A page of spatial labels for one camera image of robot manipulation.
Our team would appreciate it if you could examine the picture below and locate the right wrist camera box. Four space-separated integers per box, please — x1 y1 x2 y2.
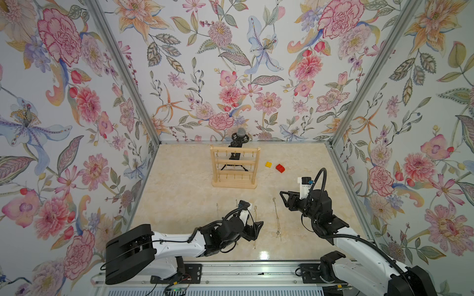
297 177 314 200

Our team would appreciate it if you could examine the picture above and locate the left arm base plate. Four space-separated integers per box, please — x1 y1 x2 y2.
150 263 203 284

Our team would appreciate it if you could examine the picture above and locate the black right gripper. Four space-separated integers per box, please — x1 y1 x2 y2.
281 189 320 224

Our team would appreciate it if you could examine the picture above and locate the red toy brick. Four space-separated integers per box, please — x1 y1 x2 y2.
275 164 285 173

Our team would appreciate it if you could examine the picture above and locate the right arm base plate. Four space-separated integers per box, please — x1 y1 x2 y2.
295 263 335 284

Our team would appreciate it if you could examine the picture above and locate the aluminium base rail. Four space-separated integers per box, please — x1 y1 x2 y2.
88 259 408 296

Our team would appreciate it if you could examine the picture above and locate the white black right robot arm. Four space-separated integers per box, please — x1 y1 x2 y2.
280 168 436 296

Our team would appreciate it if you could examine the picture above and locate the wooden jewelry display stand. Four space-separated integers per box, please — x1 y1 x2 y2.
210 145 261 189

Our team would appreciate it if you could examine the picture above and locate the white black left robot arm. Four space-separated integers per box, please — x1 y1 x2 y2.
101 201 264 286

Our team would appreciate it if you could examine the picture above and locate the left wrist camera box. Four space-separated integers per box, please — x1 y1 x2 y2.
238 200 252 225

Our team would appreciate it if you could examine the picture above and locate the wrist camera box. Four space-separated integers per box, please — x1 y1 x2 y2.
238 200 252 225
297 177 314 200

